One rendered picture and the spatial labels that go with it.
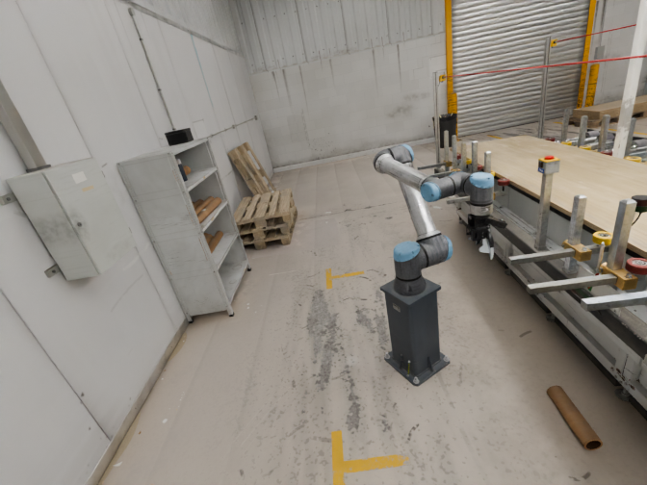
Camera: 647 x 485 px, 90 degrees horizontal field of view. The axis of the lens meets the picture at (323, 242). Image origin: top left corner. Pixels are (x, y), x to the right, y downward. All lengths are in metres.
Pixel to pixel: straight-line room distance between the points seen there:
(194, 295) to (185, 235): 0.61
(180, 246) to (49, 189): 1.19
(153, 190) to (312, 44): 6.72
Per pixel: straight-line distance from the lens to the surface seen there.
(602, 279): 1.72
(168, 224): 2.97
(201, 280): 3.12
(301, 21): 9.00
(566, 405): 2.23
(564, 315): 2.64
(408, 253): 1.83
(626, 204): 1.65
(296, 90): 8.88
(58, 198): 2.14
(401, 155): 2.02
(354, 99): 8.91
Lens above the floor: 1.74
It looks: 25 degrees down
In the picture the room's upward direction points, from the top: 12 degrees counter-clockwise
